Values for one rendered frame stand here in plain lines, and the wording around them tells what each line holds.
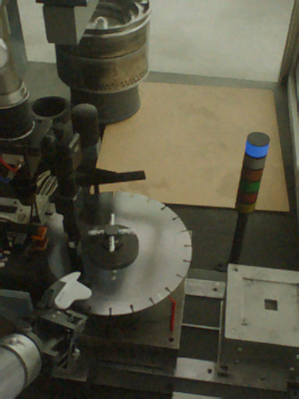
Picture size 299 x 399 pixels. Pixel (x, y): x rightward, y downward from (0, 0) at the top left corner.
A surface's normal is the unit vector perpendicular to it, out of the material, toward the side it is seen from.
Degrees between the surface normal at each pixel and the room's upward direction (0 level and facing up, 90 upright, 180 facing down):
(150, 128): 0
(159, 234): 0
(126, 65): 90
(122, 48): 90
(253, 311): 0
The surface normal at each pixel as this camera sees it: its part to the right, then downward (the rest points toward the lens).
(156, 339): 0.01, -0.70
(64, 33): -0.14, 0.70
